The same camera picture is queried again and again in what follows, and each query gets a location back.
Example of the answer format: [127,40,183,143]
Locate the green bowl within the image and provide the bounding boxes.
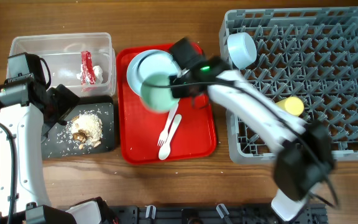
[140,73,179,113]

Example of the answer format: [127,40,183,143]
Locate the rice and food scraps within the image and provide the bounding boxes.
[67,113,103,150]

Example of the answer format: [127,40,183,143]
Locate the red snack wrapper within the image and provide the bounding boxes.
[81,51,96,85]

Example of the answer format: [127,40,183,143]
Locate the white napkin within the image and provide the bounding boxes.
[76,65,103,83]

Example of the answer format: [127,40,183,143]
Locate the white plastic fork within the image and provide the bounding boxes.
[157,103,178,146]

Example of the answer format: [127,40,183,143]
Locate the light blue plate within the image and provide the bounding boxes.
[126,49,180,96]

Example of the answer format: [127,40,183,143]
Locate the light blue bowl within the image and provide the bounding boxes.
[227,32,257,69]

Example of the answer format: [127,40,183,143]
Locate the white plastic spoon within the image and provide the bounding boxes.
[158,114,182,160]

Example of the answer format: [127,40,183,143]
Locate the yellow cup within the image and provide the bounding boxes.
[276,96,305,116]

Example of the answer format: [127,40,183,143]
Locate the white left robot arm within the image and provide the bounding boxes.
[0,75,103,223]

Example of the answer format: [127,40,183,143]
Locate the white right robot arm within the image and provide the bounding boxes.
[170,54,339,222]

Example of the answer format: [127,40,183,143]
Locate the grey dishwasher rack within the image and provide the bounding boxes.
[219,7,358,161]

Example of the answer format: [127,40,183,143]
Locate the black plastic tray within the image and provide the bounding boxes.
[42,96,115,160]

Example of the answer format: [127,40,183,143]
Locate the clear plastic bin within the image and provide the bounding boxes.
[9,32,116,97]

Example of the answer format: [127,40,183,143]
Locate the red serving tray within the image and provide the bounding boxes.
[116,44,217,165]

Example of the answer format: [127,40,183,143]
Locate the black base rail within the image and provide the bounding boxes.
[109,203,328,224]

